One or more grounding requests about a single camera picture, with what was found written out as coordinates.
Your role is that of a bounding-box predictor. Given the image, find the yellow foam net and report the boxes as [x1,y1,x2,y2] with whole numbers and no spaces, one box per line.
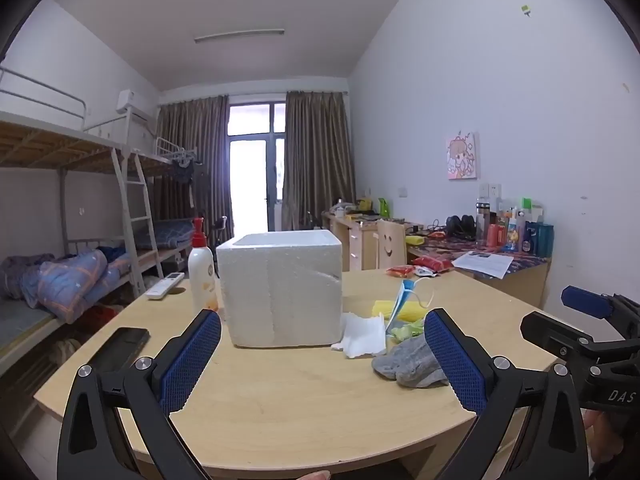
[372,300,426,322]

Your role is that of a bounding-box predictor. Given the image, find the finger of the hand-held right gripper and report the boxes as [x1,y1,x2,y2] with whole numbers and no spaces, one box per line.
[520,311,640,361]
[561,285,640,336]

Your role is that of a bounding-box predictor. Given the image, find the black headphones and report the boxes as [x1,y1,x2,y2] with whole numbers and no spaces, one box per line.
[445,215,476,241]

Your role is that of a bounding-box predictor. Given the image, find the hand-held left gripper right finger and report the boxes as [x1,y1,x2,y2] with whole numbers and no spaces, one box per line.
[422,308,593,480]

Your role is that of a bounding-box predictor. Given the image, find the hanging dark clothes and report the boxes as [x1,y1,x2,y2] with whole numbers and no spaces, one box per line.
[170,152,211,211]

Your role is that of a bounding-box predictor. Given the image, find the white metal bunk bed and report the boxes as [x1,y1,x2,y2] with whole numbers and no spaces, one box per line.
[0,67,201,366]

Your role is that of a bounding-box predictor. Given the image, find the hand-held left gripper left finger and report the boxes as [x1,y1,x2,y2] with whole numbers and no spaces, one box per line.
[56,308,223,480]

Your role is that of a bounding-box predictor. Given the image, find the white foam box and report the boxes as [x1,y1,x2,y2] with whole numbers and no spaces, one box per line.
[216,230,344,348]

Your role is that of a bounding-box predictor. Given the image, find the white lotion pump bottle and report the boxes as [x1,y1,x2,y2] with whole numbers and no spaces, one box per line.
[187,217,220,317]

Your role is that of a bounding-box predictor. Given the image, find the wooden desk with drawers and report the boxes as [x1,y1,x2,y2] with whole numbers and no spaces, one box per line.
[322,210,423,272]

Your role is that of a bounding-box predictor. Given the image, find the wooden chair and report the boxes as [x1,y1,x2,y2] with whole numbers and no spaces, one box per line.
[376,219,408,271]

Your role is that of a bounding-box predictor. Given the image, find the ceiling tube light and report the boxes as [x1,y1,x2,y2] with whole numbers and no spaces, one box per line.
[194,29,286,45]

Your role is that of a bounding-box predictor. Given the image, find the glass balcony door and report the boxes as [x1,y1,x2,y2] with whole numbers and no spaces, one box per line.
[227,102,287,238]

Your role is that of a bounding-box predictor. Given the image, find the grey sock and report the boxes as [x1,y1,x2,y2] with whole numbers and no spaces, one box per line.
[371,334,450,388]

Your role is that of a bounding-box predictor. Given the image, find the blue checked quilt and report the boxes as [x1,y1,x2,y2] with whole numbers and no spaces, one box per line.
[0,247,133,323]

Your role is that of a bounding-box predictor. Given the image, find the printed paper sheet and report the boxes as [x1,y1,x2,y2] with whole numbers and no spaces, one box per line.
[451,251,515,279]

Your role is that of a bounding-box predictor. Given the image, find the clear water bottle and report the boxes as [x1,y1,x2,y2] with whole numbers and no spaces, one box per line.
[475,197,493,248]

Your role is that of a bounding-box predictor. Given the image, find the brown curtain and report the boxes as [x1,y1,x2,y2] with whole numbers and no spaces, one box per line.
[281,91,357,231]
[155,95,235,241]

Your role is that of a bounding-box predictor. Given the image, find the black phone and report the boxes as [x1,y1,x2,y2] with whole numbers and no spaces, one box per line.
[87,327,151,370]

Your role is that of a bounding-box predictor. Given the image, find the teal bottle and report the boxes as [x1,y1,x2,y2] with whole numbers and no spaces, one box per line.
[536,223,555,257]

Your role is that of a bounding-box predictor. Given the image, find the white air conditioner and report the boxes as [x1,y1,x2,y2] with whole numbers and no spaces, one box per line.
[116,90,151,121]

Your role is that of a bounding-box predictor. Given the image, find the white tissue paper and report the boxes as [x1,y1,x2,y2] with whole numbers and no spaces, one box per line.
[330,311,387,359]

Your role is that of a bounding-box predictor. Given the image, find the person's right hand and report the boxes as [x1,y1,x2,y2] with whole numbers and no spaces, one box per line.
[582,408,628,467]

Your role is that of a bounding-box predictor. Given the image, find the black folding chair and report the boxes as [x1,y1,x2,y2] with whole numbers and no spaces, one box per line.
[212,216,234,247]

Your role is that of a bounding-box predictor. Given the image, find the blue face mask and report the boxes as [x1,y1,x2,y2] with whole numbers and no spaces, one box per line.
[385,279,436,333]

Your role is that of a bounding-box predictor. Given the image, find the red clothes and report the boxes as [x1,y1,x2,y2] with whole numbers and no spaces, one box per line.
[75,305,121,337]

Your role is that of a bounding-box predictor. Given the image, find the green snack packet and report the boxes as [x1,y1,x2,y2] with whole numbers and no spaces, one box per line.
[389,320,426,343]

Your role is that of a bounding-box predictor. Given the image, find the white remote control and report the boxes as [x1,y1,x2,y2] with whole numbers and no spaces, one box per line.
[146,272,186,301]

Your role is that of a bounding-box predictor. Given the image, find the pink cartoon wall picture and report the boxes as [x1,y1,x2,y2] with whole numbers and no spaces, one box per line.
[446,132,478,181]

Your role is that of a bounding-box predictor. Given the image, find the beige cloth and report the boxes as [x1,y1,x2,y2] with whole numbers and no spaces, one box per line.
[50,337,81,367]

